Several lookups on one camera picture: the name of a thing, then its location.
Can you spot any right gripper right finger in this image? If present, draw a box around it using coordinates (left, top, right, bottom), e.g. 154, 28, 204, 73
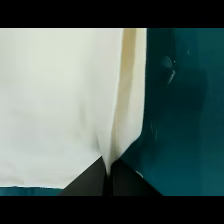
109, 158, 164, 197

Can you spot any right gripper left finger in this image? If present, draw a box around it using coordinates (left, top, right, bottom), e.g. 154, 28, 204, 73
58, 156, 108, 197

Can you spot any cream shirt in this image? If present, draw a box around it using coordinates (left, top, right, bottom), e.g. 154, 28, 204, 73
0, 28, 148, 190

